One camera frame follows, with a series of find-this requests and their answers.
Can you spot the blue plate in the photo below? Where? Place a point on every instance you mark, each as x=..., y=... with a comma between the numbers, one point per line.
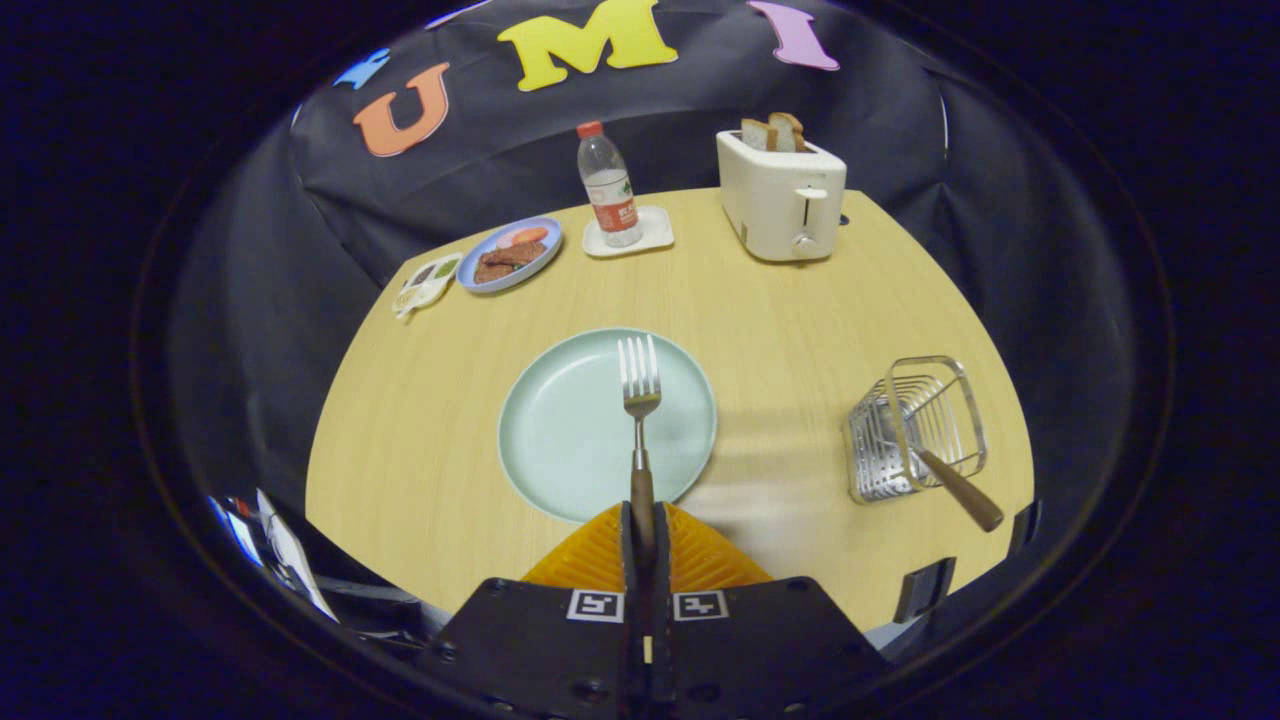
x=552, y=240

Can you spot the toast slice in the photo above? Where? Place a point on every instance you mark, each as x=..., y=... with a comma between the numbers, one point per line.
x=790, y=132
x=758, y=136

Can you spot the metal cutlery rack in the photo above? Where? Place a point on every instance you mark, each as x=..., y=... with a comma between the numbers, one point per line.
x=880, y=460

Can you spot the light green plate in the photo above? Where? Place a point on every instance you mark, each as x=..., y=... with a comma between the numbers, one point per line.
x=570, y=430

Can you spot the white divided sauce dish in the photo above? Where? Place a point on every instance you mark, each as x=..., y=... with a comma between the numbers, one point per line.
x=425, y=285

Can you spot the brown meat patty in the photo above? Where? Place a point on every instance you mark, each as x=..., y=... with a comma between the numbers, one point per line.
x=505, y=262

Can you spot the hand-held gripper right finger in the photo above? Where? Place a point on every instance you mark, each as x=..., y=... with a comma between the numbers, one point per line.
x=663, y=560

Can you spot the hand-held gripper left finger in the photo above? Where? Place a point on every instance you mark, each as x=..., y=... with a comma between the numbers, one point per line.
x=626, y=560

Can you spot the white square coaster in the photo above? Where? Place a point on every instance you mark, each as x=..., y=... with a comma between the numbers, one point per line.
x=658, y=235

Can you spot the black table clamp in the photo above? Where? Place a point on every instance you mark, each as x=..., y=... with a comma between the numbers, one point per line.
x=1025, y=528
x=925, y=590

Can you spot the white toaster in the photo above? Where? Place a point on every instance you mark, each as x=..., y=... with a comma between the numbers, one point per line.
x=775, y=200

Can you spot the clear plastic water bottle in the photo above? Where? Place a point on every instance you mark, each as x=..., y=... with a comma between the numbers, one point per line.
x=612, y=200

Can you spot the orange sausage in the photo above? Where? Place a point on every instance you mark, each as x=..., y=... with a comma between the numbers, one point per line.
x=525, y=236

